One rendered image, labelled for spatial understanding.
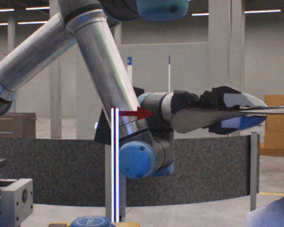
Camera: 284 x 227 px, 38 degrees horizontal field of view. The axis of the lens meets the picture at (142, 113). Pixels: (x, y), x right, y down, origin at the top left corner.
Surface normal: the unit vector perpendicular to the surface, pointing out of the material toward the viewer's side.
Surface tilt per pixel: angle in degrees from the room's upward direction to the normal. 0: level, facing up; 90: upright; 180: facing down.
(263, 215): 55
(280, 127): 90
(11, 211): 90
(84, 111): 90
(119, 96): 81
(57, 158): 90
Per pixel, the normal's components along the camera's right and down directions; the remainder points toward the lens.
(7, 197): -0.04, 0.04
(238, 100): -0.79, -0.08
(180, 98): -0.36, -0.09
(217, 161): 0.43, 0.04
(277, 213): -0.66, -0.55
